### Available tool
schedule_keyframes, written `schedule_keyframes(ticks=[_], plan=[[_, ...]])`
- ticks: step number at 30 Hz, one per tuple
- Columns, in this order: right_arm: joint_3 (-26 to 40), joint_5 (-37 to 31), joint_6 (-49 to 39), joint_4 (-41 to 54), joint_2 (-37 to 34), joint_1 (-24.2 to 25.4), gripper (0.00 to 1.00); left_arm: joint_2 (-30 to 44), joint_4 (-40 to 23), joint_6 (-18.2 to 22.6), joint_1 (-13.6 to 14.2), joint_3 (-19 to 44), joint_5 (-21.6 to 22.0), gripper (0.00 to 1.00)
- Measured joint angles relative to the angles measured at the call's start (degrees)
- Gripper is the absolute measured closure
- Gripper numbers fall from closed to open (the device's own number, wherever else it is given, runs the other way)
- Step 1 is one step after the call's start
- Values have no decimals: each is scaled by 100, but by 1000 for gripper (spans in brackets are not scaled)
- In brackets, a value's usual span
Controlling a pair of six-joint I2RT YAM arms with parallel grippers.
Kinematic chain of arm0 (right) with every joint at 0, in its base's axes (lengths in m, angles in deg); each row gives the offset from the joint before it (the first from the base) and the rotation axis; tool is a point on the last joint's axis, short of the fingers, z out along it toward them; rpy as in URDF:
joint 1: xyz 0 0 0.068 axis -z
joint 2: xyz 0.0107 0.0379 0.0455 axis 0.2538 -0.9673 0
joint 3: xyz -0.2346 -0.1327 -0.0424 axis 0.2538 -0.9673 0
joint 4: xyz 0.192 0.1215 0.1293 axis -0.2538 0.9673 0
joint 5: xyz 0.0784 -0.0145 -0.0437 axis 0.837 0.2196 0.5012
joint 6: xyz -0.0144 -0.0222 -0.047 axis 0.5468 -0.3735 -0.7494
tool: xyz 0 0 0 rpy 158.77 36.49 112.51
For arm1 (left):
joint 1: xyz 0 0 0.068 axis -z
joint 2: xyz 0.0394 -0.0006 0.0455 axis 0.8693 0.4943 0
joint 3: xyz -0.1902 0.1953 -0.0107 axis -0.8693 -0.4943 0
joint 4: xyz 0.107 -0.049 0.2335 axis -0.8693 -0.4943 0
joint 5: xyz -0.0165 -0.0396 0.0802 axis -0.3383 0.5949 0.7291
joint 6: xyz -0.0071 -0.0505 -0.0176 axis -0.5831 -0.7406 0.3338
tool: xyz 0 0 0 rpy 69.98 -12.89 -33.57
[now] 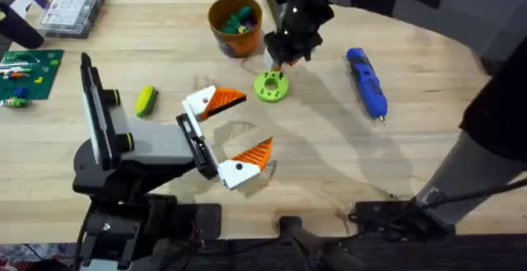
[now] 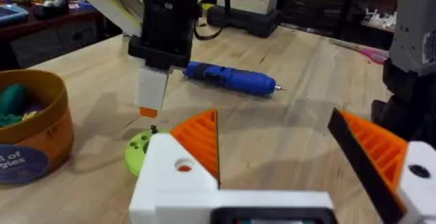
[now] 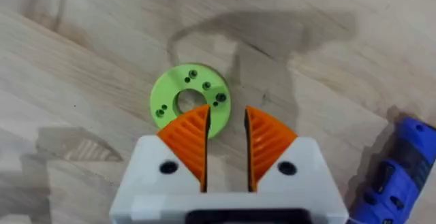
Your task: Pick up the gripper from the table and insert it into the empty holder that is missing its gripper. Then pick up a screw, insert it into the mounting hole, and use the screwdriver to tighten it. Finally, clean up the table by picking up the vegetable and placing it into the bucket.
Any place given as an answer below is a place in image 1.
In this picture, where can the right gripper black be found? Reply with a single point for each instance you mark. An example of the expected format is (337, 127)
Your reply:
(300, 28)

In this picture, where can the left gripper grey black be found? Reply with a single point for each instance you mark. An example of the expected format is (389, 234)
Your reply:
(156, 141)

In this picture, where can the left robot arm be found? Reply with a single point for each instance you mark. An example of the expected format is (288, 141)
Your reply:
(123, 188)

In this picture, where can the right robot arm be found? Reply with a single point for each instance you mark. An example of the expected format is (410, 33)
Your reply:
(486, 98)

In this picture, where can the blue electric screwdriver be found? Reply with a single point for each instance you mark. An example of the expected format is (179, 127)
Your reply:
(366, 83)

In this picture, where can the yellow green toy vegetable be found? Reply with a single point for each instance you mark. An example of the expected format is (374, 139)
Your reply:
(146, 102)

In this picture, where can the green disc with holes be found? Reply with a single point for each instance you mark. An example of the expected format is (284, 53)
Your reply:
(271, 87)

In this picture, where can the orange tub with toys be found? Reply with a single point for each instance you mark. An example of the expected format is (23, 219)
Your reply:
(235, 24)

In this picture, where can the left wrist upright black plate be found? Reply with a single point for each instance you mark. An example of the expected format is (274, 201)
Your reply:
(96, 110)

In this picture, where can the clear plastic parts box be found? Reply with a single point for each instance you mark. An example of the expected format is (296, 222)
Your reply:
(72, 9)

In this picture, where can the green board with toy blocks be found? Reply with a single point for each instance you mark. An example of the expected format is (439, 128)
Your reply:
(29, 73)

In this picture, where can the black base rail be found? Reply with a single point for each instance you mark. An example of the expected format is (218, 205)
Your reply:
(263, 256)

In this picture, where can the black camera stand pole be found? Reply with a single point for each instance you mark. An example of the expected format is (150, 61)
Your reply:
(317, 246)

